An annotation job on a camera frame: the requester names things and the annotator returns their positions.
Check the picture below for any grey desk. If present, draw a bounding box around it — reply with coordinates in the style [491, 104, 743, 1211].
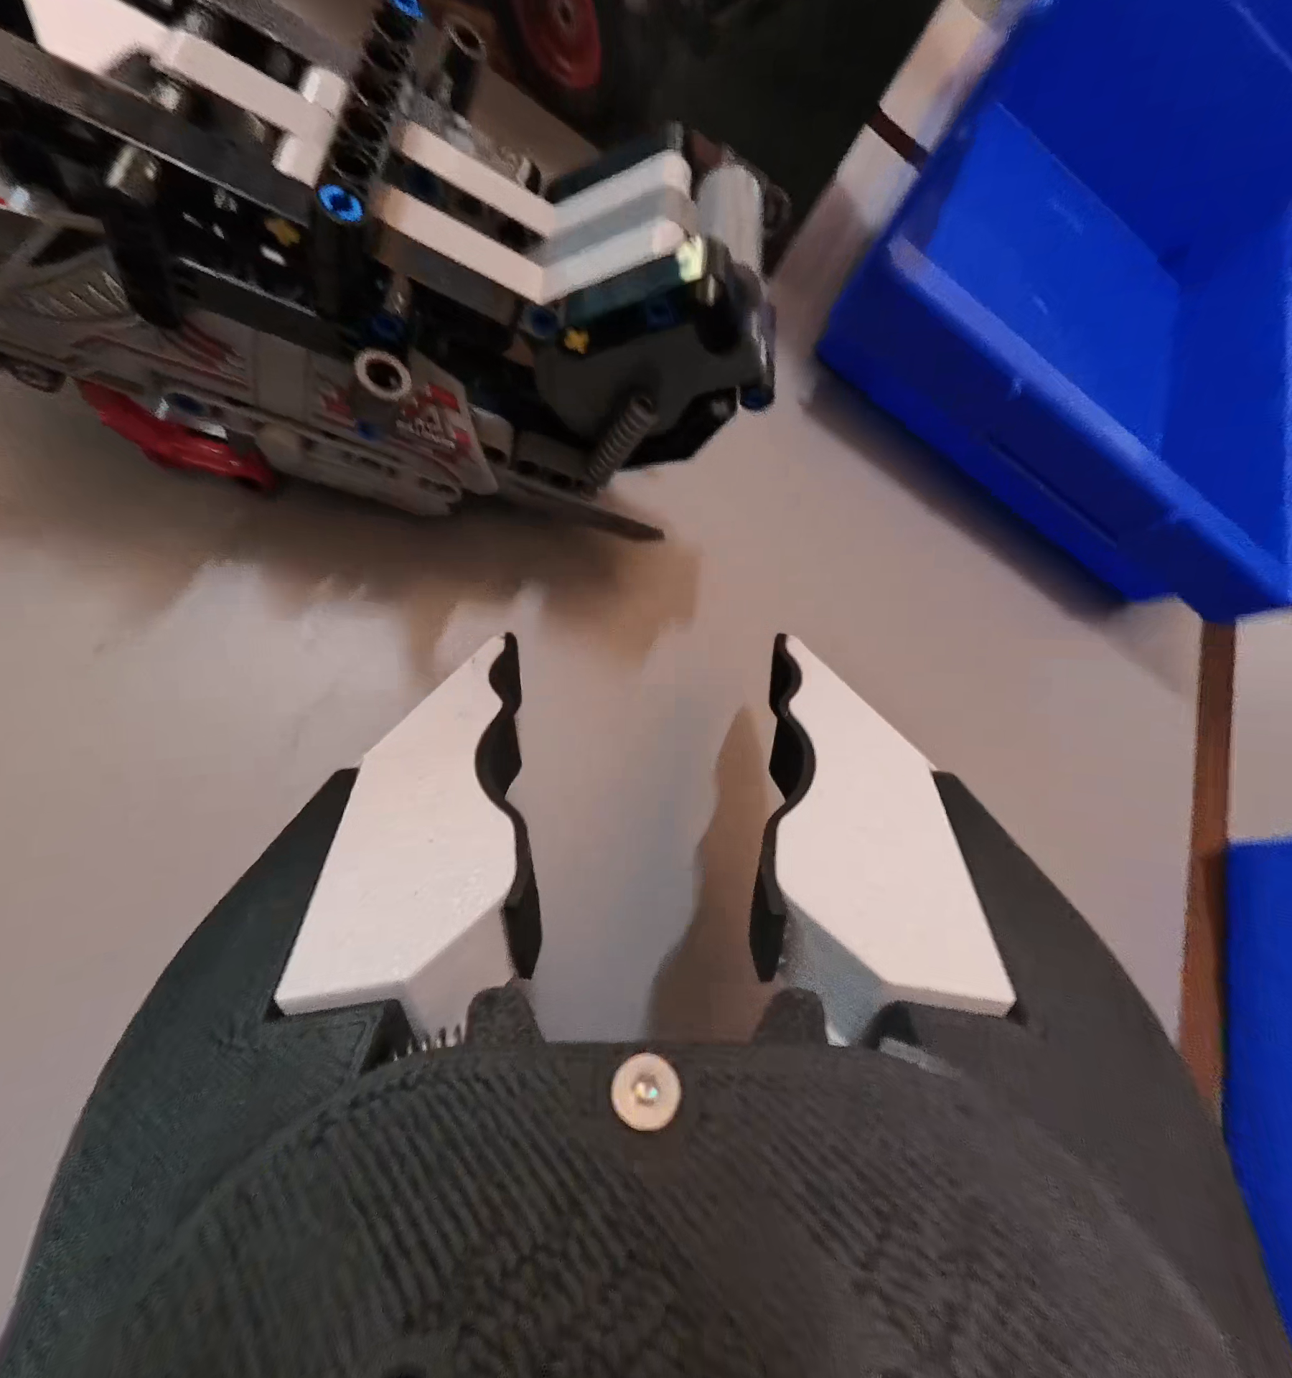
[0, 0, 1292, 1378]

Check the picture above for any toy vehicle model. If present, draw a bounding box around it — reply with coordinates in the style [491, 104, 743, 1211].
[0, 0, 782, 541]

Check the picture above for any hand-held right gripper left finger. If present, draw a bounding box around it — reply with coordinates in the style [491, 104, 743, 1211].
[272, 631, 545, 1026]

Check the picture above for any blue plastic bin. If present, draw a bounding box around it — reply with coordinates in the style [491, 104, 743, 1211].
[815, 0, 1292, 626]
[1219, 834, 1292, 1378]

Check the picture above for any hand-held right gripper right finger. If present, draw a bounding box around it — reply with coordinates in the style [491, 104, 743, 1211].
[748, 631, 1019, 1048]

